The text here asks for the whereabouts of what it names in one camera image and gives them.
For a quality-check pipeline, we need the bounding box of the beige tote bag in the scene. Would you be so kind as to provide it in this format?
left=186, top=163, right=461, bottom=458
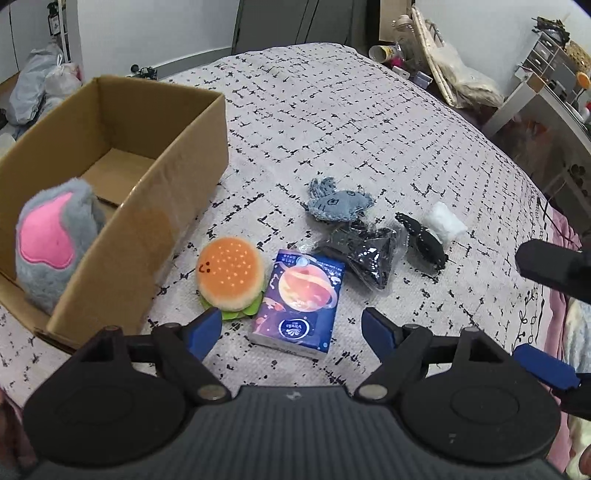
left=411, top=7, right=504, bottom=109

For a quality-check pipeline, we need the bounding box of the black cable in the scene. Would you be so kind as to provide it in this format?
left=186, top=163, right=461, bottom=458
left=538, top=198, right=583, bottom=250

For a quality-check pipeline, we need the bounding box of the brown cardboard box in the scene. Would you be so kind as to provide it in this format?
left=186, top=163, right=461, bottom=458
left=0, top=75, right=230, bottom=352

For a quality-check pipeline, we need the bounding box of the grey plastic bag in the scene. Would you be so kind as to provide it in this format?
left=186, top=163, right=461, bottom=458
left=9, top=44, right=63, bottom=125

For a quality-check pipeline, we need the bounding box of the beige board black frame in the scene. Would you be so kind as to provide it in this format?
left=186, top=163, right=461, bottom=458
left=379, top=0, right=416, bottom=43

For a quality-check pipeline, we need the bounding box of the orange burger plush toy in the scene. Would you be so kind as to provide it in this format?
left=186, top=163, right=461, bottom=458
left=196, top=236, right=265, bottom=321

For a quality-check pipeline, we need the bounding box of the grey plush paw pink pad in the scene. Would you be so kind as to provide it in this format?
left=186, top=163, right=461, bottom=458
left=15, top=179, right=107, bottom=316

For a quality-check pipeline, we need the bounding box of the dark grey door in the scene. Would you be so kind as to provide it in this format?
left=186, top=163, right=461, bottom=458
left=233, top=0, right=370, bottom=56

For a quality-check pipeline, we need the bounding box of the white plastic bag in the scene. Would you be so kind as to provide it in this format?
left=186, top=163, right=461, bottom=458
left=44, top=62, right=84, bottom=116

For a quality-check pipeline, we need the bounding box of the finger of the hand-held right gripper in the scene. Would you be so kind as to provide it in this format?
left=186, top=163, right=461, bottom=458
left=515, top=239, right=591, bottom=305
left=512, top=344, right=591, bottom=422

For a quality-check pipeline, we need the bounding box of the wicker basket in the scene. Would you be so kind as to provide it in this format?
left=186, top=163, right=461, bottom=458
left=566, top=41, right=591, bottom=72

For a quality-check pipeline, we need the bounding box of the purple tissue pack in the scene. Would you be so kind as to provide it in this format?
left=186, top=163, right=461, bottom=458
left=250, top=249, right=345, bottom=354

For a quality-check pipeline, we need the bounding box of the clear plastic bottle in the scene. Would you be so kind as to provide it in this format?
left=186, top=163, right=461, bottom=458
left=392, top=14, right=419, bottom=61

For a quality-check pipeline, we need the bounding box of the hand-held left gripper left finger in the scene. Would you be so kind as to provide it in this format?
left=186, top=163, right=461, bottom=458
left=69, top=307, right=232, bottom=403

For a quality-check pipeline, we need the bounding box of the pink bedsheet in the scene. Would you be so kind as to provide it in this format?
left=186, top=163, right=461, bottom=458
left=508, top=208, right=591, bottom=480

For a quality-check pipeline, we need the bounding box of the yellow white paper cup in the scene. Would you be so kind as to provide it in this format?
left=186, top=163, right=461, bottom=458
left=368, top=44, right=399, bottom=63

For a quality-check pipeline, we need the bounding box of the white desk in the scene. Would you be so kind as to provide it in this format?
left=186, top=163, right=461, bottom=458
left=482, top=71, right=591, bottom=185

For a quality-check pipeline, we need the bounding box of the white black-patterned bedspread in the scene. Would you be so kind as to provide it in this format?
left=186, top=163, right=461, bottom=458
left=0, top=42, right=573, bottom=407

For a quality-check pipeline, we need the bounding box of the black item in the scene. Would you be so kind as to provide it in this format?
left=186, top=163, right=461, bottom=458
left=318, top=220, right=409, bottom=291

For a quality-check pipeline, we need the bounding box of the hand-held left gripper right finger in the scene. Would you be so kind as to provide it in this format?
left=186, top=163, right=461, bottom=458
left=353, top=307, right=515, bottom=401

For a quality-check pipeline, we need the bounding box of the grey drawer organizer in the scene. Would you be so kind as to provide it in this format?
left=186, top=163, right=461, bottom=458
left=524, top=32, right=578, bottom=93

